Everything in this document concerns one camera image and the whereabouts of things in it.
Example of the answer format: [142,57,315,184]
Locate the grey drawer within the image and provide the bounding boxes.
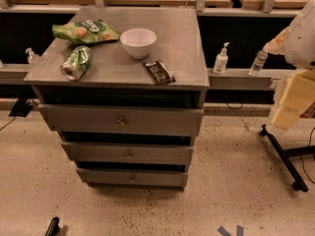
[38,104,204,137]
[62,142,193,165]
[77,168,188,188]

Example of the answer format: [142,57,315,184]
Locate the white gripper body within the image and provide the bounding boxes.
[268,70,315,131]

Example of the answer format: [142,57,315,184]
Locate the black snack wrapper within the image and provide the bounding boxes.
[144,60,176,85]

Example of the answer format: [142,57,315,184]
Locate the clear water bottle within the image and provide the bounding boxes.
[249,49,268,76]

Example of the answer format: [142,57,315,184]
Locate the white bowl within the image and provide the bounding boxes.
[120,29,157,59]

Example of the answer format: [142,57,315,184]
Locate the green soda can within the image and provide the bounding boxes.
[60,45,93,81]

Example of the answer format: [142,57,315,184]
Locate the grey bottom drawer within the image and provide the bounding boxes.
[77,168,188,188]

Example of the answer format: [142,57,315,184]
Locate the white pump sanitizer bottle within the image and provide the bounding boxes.
[214,42,229,75]

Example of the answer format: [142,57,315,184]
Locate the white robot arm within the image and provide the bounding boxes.
[264,0,315,135]

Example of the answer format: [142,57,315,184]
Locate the grey middle drawer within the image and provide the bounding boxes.
[62,142,193,165]

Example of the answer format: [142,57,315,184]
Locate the black object at floor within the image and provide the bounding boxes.
[45,216,60,236]

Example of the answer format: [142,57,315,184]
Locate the black stand base legs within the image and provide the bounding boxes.
[261,125,315,192]

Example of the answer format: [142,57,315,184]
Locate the black floor box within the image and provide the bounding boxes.
[9,98,32,117]

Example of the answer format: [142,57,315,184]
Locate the grey top drawer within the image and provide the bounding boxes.
[38,104,204,137]

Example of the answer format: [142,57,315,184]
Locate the grey drawer cabinet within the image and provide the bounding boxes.
[24,5,211,191]

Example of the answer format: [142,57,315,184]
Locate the small clear pump bottle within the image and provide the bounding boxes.
[26,47,40,64]

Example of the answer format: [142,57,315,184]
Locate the green chip bag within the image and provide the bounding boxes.
[52,20,119,44]

